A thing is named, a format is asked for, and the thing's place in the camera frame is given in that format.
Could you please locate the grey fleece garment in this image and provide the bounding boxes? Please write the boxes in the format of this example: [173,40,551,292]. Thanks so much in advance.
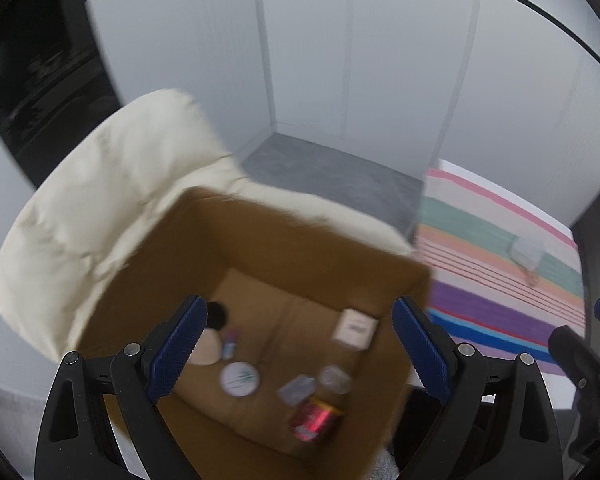
[362,450,401,480]

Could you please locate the white table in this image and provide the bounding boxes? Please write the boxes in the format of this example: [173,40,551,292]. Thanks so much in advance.
[437,158,588,411]

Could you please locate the striped colourful cloth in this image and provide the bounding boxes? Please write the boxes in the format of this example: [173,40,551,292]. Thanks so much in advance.
[411,167,588,378]

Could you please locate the brown cardboard box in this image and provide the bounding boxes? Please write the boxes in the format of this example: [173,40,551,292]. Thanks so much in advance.
[77,186,435,480]

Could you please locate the translucent plastic container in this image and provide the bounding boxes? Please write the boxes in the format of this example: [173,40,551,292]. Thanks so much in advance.
[509,236,546,272]

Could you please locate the white round powder compact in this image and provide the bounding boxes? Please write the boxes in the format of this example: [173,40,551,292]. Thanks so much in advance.
[220,360,261,398]

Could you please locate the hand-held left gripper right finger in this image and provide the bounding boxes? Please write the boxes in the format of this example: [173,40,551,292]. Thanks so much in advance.
[391,296,566,480]

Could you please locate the clear round plastic cap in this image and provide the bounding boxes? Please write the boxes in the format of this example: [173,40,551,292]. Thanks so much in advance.
[319,364,354,395]

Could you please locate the small cream carton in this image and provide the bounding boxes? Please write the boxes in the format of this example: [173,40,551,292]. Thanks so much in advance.
[331,308,379,351]

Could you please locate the red metal can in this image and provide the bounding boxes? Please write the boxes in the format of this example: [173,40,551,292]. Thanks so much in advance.
[287,395,345,443]

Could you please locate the black round lid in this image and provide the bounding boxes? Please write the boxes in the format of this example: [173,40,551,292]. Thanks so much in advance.
[206,301,231,330]

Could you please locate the small blue bottle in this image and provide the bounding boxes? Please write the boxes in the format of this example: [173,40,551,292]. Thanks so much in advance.
[221,329,241,361]

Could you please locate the beige oval makeup puff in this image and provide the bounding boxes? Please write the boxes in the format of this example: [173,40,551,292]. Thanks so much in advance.
[187,327,222,367]

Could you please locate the dark glass cabinet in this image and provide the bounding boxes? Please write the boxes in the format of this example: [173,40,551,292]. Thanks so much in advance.
[0,0,126,186]

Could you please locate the cream padded chair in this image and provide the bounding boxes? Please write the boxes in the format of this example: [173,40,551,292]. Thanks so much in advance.
[0,88,416,366]

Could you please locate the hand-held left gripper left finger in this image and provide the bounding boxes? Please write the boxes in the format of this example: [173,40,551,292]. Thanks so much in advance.
[34,294,208,480]

